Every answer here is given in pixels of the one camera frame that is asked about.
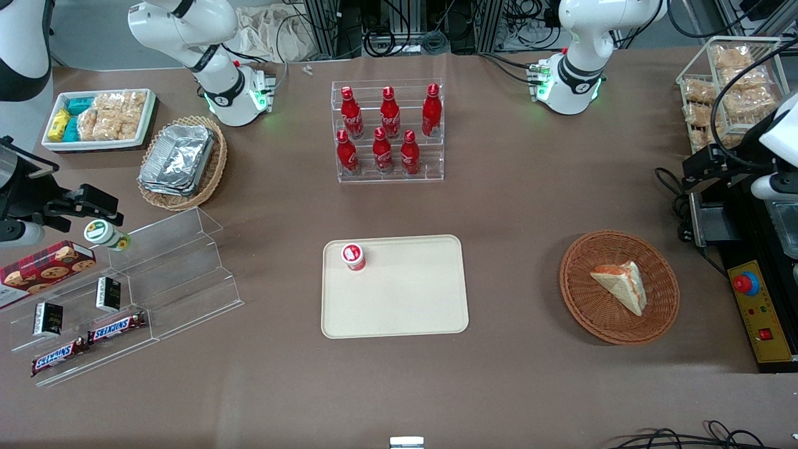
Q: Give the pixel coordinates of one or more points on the stack of foil trays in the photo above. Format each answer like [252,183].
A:
[177,159]

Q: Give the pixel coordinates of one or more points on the red emergency stop button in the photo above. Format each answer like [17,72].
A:
[745,284]

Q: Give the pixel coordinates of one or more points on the blue snack packet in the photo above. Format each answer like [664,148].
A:
[72,130]
[80,106]

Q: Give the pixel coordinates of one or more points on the clear bag of fried snacks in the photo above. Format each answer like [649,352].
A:
[697,115]
[704,138]
[699,91]
[732,56]
[748,105]
[743,79]

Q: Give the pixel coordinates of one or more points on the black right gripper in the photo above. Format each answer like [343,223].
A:
[31,194]

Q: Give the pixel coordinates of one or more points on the beige cloth bag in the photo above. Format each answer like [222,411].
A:
[268,34]

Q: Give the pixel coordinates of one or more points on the white rectangular snack tray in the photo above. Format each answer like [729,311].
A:
[93,146]

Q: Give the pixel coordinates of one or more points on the yellow snack packet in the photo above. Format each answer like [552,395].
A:
[59,123]

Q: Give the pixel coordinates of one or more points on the clear acrylic stepped shelf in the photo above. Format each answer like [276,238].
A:
[181,268]

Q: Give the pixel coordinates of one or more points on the small black chocolate box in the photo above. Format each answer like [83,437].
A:
[48,319]
[108,294]

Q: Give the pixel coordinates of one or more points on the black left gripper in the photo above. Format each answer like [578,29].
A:
[728,158]

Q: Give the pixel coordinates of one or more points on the oval wicker basket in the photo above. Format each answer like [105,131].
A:
[215,168]

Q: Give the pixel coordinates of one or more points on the red cola bottle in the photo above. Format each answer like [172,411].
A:
[390,115]
[382,153]
[431,112]
[346,154]
[351,115]
[409,156]

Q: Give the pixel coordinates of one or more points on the black control box yellow panel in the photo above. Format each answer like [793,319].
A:
[764,312]

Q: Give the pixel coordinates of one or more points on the clear bag of rice crackers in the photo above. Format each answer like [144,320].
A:
[115,126]
[109,103]
[88,125]
[134,103]

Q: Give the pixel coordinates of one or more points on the green lidded white cup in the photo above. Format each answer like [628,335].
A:
[103,232]

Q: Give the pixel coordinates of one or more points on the round brown wicker basket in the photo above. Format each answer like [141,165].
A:
[592,312]

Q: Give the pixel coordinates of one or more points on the small red yogurt drink bottle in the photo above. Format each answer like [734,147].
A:
[353,257]

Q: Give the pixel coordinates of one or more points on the snickers bar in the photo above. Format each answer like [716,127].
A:
[117,328]
[59,357]

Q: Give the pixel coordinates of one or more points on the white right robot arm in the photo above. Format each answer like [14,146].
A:
[187,31]

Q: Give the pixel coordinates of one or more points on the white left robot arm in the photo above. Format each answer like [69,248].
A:
[576,56]

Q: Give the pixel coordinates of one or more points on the beige plastic tray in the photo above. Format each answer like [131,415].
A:
[405,299]

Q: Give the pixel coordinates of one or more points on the white box at table edge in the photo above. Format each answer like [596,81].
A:
[406,443]

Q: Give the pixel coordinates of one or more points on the clear acrylic bottle rack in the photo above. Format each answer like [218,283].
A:
[430,159]

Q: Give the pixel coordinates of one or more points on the red cookie box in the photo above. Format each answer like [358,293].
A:
[43,268]

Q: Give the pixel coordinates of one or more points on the triangle sandwich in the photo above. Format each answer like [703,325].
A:
[623,285]

